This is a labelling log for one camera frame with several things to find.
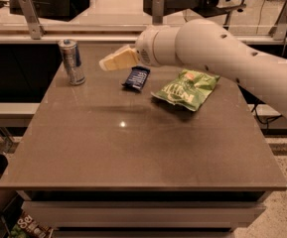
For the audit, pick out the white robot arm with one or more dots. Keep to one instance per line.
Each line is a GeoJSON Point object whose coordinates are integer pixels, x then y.
{"type": "Point", "coordinates": [203, 44]}

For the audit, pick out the grey table drawer base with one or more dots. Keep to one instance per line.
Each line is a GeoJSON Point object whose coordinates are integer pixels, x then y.
{"type": "Point", "coordinates": [177, 216]}

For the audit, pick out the left metal railing bracket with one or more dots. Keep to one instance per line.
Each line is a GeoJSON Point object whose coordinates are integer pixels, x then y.
{"type": "Point", "coordinates": [36, 30]}

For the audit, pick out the green chip bag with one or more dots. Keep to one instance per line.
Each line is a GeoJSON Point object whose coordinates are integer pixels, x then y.
{"type": "Point", "coordinates": [189, 89]}

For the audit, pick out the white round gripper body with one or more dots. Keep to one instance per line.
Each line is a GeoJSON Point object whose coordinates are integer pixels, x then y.
{"type": "Point", "coordinates": [145, 48]}

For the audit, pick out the right metal railing bracket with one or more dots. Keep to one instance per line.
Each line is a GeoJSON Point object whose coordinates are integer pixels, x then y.
{"type": "Point", "coordinates": [279, 30]}

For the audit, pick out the dark blue snack bar wrapper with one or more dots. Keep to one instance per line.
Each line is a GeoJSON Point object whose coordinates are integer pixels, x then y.
{"type": "Point", "coordinates": [137, 78]}

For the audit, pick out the metal railing bracket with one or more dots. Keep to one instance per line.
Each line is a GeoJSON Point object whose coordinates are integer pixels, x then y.
{"type": "Point", "coordinates": [157, 12]}
{"type": "Point", "coordinates": [279, 30]}
{"type": "Point", "coordinates": [36, 30]}

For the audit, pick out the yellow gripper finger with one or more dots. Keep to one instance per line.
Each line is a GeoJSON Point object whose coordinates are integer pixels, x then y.
{"type": "Point", "coordinates": [123, 49]}
{"type": "Point", "coordinates": [119, 61]}

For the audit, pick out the silver blue redbull can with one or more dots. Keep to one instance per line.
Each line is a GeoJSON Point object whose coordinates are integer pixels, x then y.
{"type": "Point", "coordinates": [72, 62]}

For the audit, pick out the middle metal railing bracket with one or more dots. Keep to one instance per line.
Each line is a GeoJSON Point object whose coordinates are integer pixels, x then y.
{"type": "Point", "coordinates": [157, 12]}

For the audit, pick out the colourful snack package on floor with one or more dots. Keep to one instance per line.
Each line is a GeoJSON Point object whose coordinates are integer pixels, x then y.
{"type": "Point", "coordinates": [27, 227]}

